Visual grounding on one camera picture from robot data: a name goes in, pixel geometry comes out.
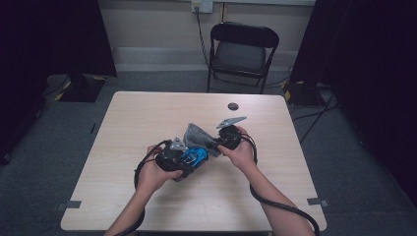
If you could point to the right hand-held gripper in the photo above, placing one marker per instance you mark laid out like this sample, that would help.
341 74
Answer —
229 136

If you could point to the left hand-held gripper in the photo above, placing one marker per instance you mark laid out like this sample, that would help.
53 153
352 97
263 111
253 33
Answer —
170 160

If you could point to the blue and black toy car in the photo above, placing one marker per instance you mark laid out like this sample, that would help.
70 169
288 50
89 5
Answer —
195 156

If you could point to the grey cloth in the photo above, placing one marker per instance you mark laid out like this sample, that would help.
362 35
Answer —
200 137

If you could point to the person's right hand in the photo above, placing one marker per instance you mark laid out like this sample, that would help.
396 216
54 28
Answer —
242 155

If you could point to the person's left hand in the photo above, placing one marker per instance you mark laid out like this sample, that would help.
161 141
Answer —
152 178

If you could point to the black table grommet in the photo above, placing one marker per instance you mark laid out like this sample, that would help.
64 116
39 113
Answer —
233 106

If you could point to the black folding chair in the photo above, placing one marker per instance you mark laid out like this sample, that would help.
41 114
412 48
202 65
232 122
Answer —
241 55

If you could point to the black box with yellow tape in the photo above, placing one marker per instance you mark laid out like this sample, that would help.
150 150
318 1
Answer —
303 95

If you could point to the grey tape piece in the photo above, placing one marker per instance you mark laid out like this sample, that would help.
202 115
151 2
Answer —
316 201
70 205

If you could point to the black curtain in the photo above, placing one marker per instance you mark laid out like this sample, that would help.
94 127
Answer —
370 65
39 49

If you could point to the white wall socket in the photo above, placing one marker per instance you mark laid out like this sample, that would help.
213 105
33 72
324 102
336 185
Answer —
202 6

